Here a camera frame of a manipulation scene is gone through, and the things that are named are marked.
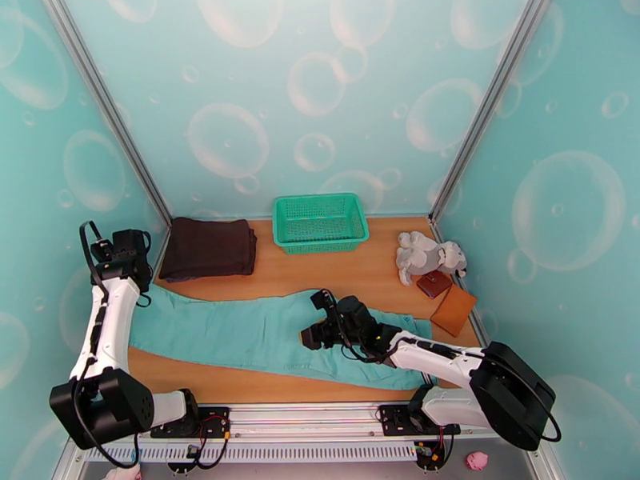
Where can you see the teal trousers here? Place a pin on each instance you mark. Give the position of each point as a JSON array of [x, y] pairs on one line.
[[225, 333]]

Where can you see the green plastic basket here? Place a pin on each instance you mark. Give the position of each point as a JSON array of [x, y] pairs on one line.
[[320, 221]]

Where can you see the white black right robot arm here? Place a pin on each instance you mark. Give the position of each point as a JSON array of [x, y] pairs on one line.
[[510, 393]]

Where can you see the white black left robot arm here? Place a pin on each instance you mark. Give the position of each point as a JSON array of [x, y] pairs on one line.
[[110, 318]]

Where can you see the dark brown folded trousers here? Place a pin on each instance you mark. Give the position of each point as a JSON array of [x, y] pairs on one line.
[[210, 246]]

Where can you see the dark brown leather wallet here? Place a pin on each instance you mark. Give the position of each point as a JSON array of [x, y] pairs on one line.
[[434, 285]]

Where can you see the grey plush toy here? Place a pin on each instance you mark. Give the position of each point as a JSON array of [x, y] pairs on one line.
[[425, 256]]

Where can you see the tan leather pad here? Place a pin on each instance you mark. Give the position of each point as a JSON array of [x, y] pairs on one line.
[[454, 312]]

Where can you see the pink plush ball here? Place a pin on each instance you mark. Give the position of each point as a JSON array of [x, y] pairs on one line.
[[477, 460]]

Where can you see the pink white plush toy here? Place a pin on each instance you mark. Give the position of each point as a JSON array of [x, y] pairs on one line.
[[120, 475]]

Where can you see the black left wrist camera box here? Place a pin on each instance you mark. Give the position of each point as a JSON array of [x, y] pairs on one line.
[[102, 249]]

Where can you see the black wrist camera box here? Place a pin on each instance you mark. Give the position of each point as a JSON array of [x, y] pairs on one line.
[[321, 299], [102, 249]]

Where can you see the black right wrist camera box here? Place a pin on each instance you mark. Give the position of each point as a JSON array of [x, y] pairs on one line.
[[321, 299]]

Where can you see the aluminium mounting rail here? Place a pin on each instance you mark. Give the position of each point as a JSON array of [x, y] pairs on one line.
[[300, 418]]

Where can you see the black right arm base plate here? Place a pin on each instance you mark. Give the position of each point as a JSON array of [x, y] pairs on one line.
[[390, 426]]

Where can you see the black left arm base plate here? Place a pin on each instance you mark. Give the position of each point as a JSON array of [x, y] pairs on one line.
[[217, 412]]

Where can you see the aluminium frame post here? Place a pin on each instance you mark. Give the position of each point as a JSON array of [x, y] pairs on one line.
[[492, 103], [105, 103]]

